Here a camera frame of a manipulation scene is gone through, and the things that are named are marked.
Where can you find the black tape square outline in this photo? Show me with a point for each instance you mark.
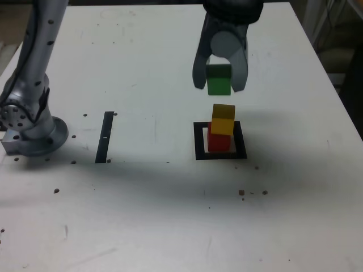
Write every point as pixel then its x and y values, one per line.
pixel 198 141

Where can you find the green cube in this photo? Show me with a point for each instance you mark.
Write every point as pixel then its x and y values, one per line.
pixel 218 85

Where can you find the red cube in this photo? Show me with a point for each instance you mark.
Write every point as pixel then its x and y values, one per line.
pixel 218 143

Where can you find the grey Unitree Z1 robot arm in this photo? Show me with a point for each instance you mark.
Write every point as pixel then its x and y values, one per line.
pixel 37 56

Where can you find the yellow cube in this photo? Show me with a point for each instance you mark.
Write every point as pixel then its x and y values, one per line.
pixel 222 122

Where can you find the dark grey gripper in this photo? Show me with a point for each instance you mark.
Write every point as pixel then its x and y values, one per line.
pixel 227 27

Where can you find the black tape strip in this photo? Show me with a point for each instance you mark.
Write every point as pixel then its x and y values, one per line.
pixel 104 136

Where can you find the white metal frame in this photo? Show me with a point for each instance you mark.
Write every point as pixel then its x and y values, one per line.
pixel 321 25

